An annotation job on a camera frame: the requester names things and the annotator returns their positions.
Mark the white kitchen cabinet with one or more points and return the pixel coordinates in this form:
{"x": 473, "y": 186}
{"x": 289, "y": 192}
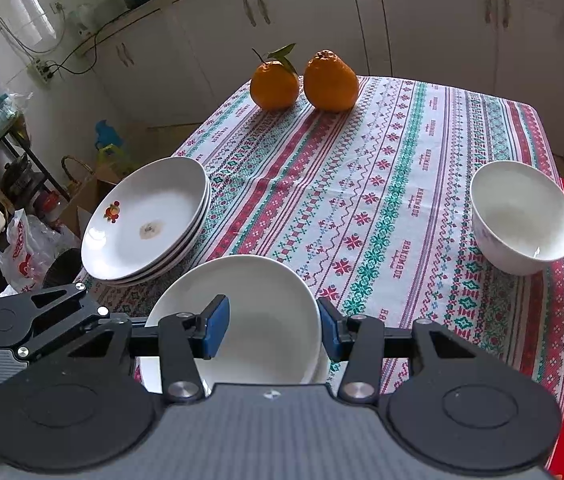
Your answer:
{"x": 411, "y": 20}

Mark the white power strip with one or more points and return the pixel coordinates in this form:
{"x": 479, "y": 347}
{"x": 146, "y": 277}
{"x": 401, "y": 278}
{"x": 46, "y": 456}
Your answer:
{"x": 42, "y": 70}

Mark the white floral bowl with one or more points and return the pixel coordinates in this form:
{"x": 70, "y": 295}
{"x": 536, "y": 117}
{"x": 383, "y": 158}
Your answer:
{"x": 521, "y": 210}
{"x": 324, "y": 365}
{"x": 262, "y": 300}

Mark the black cooking pot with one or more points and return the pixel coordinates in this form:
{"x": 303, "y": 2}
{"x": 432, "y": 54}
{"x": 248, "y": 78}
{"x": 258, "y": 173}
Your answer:
{"x": 18, "y": 177}

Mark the red white plastic bag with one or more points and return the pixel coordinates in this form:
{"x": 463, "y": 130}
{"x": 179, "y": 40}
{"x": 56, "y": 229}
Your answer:
{"x": 24, "y": 255}

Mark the striped patterned tablecloth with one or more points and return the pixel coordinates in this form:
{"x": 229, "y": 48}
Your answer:
{"x": 361, "y": 185}

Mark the cardboard box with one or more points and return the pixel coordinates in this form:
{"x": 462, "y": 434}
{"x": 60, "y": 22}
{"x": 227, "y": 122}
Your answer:
{"x": 87, "y": 200}

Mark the blue plastic toy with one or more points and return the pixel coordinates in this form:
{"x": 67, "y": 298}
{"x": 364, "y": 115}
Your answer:
{"x": 109, "y": 137}

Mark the large bumpy orange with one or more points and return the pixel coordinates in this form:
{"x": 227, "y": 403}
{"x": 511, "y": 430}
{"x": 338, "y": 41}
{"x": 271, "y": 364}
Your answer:
{"x": 331, "y": 82}

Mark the orange with leaf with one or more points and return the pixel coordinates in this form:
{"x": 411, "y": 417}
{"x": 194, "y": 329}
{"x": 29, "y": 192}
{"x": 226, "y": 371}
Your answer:
{"x": 274, "y": 87}

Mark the black bin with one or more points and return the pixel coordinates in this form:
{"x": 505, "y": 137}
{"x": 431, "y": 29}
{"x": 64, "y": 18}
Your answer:
{"x": 64, "y": 270}

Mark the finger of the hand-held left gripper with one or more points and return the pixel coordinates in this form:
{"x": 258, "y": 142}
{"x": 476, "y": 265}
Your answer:
{"x": 72, "y": 330}

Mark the white plate with fruit print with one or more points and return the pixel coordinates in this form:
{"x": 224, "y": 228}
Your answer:
{"x": 162, "y": 200}
{"x": 199, "y": 230}
{"x": 203, "y": 232}

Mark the wicker basket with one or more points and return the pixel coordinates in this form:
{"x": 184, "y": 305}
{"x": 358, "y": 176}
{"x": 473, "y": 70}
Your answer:
{"x": 78, "y": 175}

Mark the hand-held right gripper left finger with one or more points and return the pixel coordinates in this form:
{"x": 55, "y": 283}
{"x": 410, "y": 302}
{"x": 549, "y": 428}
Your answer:
{"x": 217, "y": 327}

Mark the metal shelf rack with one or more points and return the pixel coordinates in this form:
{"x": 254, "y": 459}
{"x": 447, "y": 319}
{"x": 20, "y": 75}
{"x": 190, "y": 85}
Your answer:
{"x": 17, "y": 145}

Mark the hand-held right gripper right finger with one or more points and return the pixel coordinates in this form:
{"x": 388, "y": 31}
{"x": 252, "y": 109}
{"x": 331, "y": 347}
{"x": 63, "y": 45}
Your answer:
{"x": 331, "y": 330}

